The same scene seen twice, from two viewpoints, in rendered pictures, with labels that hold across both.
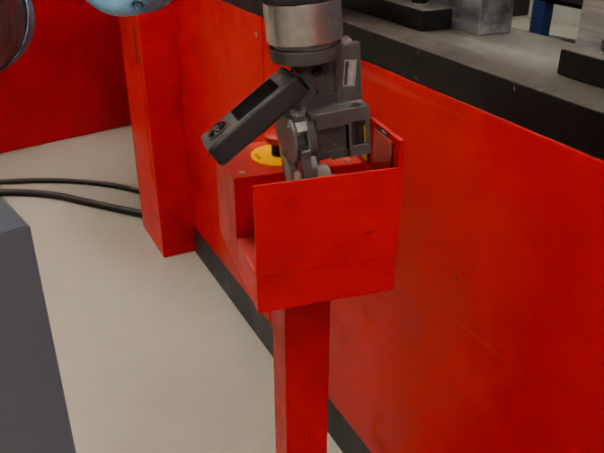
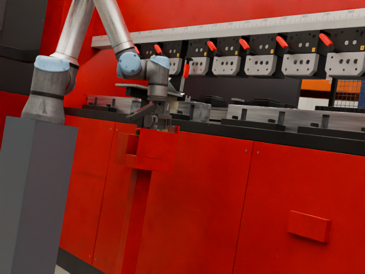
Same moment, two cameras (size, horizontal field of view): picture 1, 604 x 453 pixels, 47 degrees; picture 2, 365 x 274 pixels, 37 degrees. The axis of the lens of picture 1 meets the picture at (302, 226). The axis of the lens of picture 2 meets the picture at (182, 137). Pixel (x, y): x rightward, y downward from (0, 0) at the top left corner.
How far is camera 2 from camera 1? 1.42 m
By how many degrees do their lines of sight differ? 30
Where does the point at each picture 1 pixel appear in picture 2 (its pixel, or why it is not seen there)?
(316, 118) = (158, 114)
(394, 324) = (162, 223)
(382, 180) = (172, 136)
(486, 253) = (199, 178)
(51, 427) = (62, 197)
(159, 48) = not seen: hidden behind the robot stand
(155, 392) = not seen: outside the picture
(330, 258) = (156, 156)
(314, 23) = (162, 90)
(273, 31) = (151, 91)
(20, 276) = (71, 141)
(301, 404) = (134, 222)
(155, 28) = not seen: hidden behind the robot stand
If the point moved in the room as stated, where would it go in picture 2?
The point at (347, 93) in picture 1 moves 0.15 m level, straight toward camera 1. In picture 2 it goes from (165, 112) to (170, 110)
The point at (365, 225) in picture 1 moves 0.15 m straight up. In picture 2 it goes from (167, 148) to (173, 109)
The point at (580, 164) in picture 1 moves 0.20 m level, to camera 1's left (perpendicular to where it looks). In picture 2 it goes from (225, 139) to (174, 131)
